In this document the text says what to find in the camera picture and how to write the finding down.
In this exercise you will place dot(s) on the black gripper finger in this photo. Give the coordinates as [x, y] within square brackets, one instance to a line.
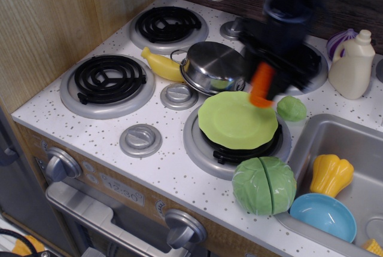
[277, 81]
[249, 65]

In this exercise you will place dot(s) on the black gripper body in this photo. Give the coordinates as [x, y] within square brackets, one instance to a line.
[276, 38]

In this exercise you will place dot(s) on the orange toy carrot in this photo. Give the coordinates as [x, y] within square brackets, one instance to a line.
[261, 83]

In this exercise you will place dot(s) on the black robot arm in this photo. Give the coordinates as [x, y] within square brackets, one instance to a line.
[331, 16]

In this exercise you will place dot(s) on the green plastic plate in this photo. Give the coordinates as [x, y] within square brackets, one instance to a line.
[230, 120]

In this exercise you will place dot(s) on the small green toy lettuce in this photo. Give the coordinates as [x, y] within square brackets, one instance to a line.
[292, 109]

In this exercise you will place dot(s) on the back right stove burner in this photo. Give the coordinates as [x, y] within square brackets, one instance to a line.
[308, 57]

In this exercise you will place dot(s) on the stove burner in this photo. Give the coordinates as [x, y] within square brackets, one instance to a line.
[107, 86]
[202, 154]
[308, 57]
[166, 29]

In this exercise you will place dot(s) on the grey top knob back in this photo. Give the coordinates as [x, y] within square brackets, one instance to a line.
[231, 30]

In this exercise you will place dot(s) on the grey knob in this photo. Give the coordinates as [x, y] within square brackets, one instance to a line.
[231, 30]
[140, 141]
[178, 97]

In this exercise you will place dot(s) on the steel pot upside down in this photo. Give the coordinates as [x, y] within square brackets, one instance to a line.
[211, 68]

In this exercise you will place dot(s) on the purple toy onion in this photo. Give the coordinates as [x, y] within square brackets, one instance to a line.
[335, 40]

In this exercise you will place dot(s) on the cream toy detergent bottle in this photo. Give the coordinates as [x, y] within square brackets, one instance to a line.
[351, 66]

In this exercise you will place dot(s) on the yellow toy banana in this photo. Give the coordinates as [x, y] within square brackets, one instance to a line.
[162, 66]

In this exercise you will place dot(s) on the grey top knob middle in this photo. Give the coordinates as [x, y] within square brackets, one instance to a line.
[178, 97]

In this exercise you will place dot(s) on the back left stove burner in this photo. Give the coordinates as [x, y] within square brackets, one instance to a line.
[166, 29]

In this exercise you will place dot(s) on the steel sink basin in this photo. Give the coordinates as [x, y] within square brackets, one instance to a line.
[362, 147]

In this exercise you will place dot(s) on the front right stove burner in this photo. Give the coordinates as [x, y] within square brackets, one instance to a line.
[202, 154]

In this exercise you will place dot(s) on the yellow toy squash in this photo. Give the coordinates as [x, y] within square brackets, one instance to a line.
[330, 175]

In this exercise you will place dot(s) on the large green toy cabbage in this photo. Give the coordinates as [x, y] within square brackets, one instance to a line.
[264, 186]

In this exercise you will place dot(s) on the grey top knob front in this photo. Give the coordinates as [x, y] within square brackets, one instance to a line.
[140, 141]

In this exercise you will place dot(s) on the blue plastic bowl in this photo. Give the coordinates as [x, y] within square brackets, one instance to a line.
[325, 213]

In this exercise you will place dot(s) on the front left stove burner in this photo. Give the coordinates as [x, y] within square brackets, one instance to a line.
[107, 86]

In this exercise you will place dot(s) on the right silver oven knob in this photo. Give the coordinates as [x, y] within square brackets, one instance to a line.
[183, 229]

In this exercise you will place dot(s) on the silver oven knob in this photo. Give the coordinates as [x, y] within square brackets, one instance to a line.
[61, 165]
[183, 229]

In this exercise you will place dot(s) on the yellow toy corn cob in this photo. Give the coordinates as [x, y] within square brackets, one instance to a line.
[373, 246]

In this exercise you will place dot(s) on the left silver oven knob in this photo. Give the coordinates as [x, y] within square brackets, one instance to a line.
[61, 165]

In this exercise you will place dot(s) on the silver oven door handle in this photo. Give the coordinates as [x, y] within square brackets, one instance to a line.
[100, 222]

